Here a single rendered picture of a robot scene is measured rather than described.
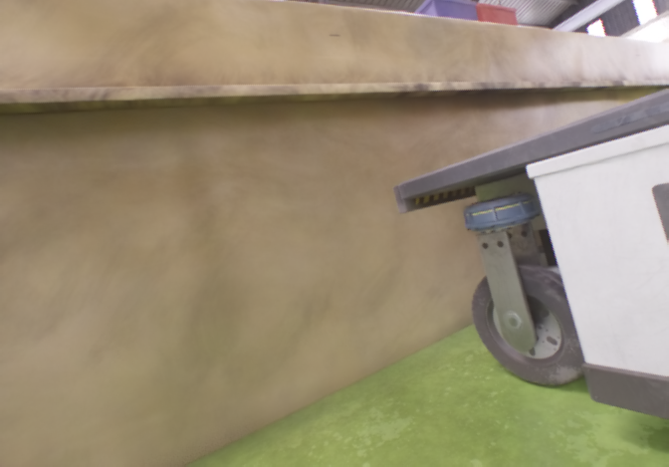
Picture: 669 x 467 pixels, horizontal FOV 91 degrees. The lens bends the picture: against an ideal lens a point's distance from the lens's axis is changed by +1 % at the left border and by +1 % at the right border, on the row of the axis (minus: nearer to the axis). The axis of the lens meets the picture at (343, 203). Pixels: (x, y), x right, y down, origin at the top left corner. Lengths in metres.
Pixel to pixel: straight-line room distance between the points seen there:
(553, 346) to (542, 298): 0.08
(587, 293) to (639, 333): 0.05
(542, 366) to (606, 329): 0.18
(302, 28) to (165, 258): 0.56
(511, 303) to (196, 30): 0.73
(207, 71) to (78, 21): 0.21
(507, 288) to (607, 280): 0.17
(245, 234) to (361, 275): 0.26
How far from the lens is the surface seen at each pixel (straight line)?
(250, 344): 0.66
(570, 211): 0.43
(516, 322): 0.58
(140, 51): 0.74
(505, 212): 0.54
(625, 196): 0.41
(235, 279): 0.64
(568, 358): 0.59
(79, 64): 0.74
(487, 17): 1.31
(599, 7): 12.38
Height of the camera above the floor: 0.30
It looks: 4 degrees up
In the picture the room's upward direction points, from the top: 14 degrees counter-clockwise
